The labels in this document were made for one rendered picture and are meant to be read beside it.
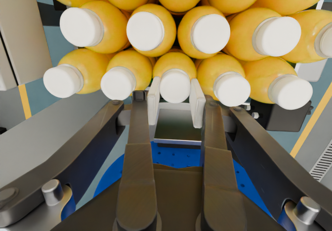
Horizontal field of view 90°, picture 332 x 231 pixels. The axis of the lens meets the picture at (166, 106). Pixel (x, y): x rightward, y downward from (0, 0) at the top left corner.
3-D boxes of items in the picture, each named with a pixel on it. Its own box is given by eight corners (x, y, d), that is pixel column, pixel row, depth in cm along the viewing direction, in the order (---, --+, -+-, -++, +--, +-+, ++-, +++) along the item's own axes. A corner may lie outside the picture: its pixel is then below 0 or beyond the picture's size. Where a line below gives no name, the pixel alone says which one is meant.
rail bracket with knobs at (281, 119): (237, 109, 43) (255, 130, 34) (244, 82, 40) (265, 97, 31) (276, 111, 43) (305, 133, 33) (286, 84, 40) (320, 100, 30)
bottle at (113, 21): (129, 53, 38) (92, 70, 21) (104, 29, 37) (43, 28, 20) (149, 29, 36) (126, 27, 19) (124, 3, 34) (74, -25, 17)
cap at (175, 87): (160, 69, 21) (159, 72, 19) (191, 70, 21) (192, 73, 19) (159, 98, 23) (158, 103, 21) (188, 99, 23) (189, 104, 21)
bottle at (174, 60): (158, 44, 37) (147, 56, 20) (190, 45, 37) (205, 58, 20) (158, 75, 40) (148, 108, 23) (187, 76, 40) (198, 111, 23)
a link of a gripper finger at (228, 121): (207, 115, 13) (246, 118, 13) (199, 93, 18) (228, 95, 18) (205, 131, 14) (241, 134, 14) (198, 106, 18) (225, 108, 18)
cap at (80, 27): (90, 52, 21) (82, 54, 19) (62, 28, 20) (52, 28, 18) (108, 27, 19) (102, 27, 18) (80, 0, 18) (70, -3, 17)
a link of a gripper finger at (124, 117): (144, 128, 14) (108, 126, 14) (151, 104, 18) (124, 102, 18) (144, 112, 13) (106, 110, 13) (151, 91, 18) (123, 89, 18)
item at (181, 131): (159, 117, 42) (153, 149, 30) (159, 108, 41) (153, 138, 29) (199, 119, 42) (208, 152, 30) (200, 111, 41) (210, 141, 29)
